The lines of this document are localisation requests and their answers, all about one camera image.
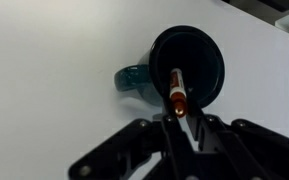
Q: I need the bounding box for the red capped white marker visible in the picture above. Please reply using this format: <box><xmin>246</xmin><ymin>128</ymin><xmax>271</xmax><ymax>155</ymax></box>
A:
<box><xmin>169</xmin><ymin>68</ymin><xmax>187</xmax><ymax>118</ymax></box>

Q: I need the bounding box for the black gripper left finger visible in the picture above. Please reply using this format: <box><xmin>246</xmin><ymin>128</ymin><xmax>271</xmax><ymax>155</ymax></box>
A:
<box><xmin>68</xmin><ymin>115</ymin><xmax>198</xmax><ymax>180</ymax></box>

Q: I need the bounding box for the dark teal ceramic mug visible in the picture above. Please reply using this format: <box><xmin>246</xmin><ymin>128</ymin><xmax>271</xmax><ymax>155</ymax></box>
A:
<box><xmin>114</xmin><ymin>25</ymin><xmax>225</xmax><ymax>108</ymax></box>

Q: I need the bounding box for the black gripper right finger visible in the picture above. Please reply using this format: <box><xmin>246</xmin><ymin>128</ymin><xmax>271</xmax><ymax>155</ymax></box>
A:
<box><xmin>187</xmin><ymin>95</ymin><xmax>289</xmax><ymax>180</ymax></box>

